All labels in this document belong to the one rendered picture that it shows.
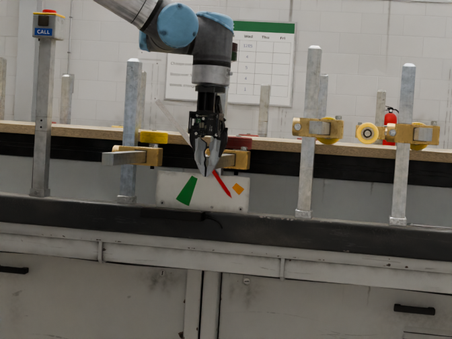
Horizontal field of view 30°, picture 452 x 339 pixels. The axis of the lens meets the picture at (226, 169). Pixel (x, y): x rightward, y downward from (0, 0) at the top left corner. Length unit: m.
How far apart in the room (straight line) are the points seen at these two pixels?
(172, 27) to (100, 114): 8.00
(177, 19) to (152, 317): 1.17
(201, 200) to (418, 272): 0.61
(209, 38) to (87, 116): 7.90
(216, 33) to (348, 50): 7.50
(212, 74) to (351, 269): 0.70
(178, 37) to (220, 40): 0.19
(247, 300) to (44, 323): 0.66
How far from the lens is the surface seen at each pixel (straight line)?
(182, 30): 1.79
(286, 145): 2.44
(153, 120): 9.62
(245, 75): 9.44
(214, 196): 2.31
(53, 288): 2.76
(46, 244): 2.50
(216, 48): 1.95
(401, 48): 9.45
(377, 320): 2.58
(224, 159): 2.14
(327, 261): 2.31
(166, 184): 2.34
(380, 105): 3.36
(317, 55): 2.28
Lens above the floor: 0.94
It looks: 3 degrees down
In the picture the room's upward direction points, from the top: 4 degrees clockwise
